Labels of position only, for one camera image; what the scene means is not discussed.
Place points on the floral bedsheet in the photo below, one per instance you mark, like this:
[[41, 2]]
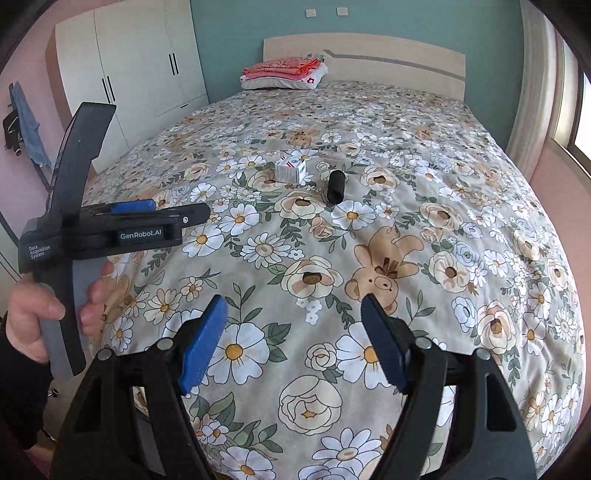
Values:
[[323, 184]]

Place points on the black cylindrical roll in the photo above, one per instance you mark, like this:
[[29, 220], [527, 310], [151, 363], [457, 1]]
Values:
[[335, 187]]

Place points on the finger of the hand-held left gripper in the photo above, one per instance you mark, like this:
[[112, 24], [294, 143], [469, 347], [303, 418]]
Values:
[[134, 206], [194, 213]]

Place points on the window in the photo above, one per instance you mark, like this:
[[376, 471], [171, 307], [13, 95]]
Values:
[[582, 115]]

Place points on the folded pink cloth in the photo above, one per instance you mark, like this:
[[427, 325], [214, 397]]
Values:
[[281, 68]]

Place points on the person's left forearm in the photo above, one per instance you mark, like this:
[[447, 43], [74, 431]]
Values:
[[23, 392]]

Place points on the small white cardboard box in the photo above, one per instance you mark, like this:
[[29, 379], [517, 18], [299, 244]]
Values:
[[291, 170]]

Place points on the black hanging bag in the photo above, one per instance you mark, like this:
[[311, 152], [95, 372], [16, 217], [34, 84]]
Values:
[[11, 131]]

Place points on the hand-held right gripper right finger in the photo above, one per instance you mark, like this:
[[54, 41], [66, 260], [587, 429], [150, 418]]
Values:
[[383, 341]]

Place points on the beige wooden headboard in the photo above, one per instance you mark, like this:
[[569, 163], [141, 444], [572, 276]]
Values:
[[392, 69]]

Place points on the person's left hand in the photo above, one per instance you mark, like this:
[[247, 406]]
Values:
[[32, 304]]

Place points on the white wardrobe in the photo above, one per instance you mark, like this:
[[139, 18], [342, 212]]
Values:
[[138, 55]]

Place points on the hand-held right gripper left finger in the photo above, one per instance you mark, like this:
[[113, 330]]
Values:
[[203, 341]]

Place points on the white pillow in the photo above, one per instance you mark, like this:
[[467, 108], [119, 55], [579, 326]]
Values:
[[277, 84]]

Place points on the blue hanging garment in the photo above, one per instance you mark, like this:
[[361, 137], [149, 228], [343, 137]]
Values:
[[27, 124]]

